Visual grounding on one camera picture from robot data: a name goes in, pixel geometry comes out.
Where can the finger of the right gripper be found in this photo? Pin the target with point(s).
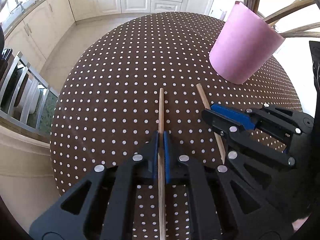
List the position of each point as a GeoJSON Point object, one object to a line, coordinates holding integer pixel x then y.
{"type": "Point", "coordinates": [267, 118]}

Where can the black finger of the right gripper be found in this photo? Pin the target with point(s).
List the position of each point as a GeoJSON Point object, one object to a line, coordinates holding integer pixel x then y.
{"type": "Point", "coordinates": [238, 139]}

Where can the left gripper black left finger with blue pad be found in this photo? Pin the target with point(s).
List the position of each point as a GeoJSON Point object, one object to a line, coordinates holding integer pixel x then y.
{"type": "Point", "coordinates": [102, 204]}

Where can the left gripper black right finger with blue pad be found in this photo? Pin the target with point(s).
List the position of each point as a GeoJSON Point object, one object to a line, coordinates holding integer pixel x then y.
{"type": "Point", "coordinates": [220, 204]}

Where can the lower kitchen cabinets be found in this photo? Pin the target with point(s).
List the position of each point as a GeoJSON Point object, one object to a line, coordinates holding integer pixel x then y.
{"type": "Point", "coordinates": [36, 32]}

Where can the kitchen faucet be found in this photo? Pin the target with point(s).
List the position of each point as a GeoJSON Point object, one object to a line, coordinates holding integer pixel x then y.
{"type": "Point", "coordinates": [18, 2]}

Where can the pink utensil cup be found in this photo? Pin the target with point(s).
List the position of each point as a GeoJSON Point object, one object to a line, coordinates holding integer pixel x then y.
{"type": "Point", "coordinates": [244, 44]}

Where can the brown polka dot tablecloth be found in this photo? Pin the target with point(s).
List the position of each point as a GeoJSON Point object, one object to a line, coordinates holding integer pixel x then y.
{"type": "Point", "coordinates": [108, 107]}

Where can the black appliance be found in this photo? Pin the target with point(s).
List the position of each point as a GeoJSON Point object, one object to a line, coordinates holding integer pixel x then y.
{"type": "Point", "coordinates": [5, 54]}

